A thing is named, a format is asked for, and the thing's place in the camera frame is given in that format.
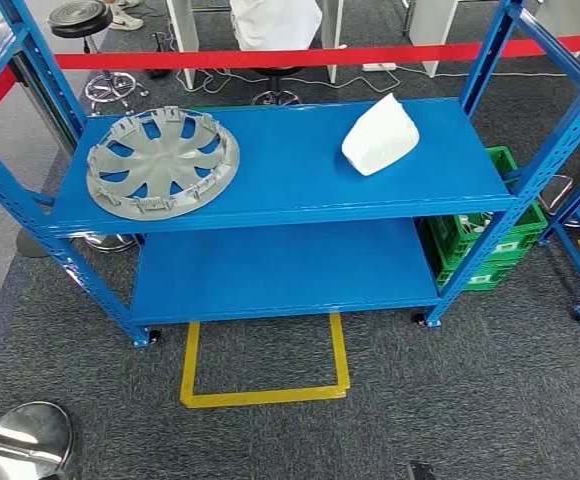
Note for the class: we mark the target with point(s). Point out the white mirror cover part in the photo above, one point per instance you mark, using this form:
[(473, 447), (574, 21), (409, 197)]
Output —
[(380, 136)]

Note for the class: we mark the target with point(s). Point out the black stool chrome base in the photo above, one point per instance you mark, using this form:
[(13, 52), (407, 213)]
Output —
[(276, 69)]

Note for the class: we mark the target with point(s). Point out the white power strip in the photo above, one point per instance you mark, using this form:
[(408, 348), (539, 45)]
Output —
[(379, 67)]

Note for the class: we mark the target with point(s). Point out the red barrier belt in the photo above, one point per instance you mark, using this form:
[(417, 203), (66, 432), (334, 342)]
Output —
[(270, 58)]

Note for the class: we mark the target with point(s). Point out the belt barrier stanchion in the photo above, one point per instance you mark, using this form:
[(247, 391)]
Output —
[(110, 242)]

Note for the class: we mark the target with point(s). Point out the black foot pedal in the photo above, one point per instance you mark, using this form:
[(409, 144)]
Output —
[(160, 56)]

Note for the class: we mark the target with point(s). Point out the robot body bracket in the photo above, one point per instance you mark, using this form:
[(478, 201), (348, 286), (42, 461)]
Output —
[(420, 472)]

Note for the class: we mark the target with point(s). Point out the black round swivel stool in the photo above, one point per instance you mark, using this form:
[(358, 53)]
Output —
[(80, 16)]

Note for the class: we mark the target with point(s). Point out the chrome stanchion base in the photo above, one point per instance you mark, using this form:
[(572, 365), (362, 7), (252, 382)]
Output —
[(25, 437), (557, 193)]

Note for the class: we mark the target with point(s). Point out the person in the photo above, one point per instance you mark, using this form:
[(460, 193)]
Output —
[(125, 20), (275, 23)]

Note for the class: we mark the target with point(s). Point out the grey plastic wheel hubcap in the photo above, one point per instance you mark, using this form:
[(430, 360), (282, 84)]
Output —
[(165, 161)]

